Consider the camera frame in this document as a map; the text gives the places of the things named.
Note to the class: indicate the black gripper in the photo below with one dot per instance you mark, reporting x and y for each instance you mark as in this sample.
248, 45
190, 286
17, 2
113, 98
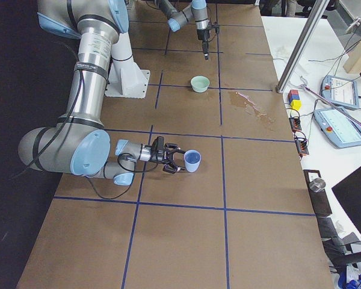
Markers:
155, 157
201, 34

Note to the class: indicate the light blue plastic cup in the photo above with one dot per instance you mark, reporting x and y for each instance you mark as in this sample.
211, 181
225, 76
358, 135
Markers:
192, 159

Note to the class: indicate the mint green bowl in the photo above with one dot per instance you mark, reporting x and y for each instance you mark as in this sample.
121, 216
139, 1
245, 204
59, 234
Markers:
199, 83

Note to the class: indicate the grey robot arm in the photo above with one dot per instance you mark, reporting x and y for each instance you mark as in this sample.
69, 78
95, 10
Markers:
78, 144
196, 11

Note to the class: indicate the red blue yellow blocks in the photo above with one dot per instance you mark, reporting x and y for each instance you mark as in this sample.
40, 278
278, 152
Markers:
294, 99

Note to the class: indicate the orange black power connector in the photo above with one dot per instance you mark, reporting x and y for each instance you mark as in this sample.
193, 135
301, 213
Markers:
295, 124

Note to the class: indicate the far teach pendant tablet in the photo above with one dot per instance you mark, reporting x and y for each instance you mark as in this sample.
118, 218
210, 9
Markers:
340, 91

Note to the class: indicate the teach pendant tablet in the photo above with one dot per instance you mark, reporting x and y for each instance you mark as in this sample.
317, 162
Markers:
338, 128
340, 91

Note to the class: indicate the metal cylinder weight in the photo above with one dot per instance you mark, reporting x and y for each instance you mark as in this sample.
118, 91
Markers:
317, 185

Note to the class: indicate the near teach pendant tablet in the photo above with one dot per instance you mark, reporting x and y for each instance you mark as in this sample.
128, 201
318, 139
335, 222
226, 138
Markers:
338, 128

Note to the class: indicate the black monitor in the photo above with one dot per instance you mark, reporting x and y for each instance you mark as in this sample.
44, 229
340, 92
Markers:
348, 194

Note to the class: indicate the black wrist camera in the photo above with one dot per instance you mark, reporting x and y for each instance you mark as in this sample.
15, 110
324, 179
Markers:
159, 144

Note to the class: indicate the aluminium frame post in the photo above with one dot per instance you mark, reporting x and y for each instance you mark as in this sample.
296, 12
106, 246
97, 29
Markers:
307, 31

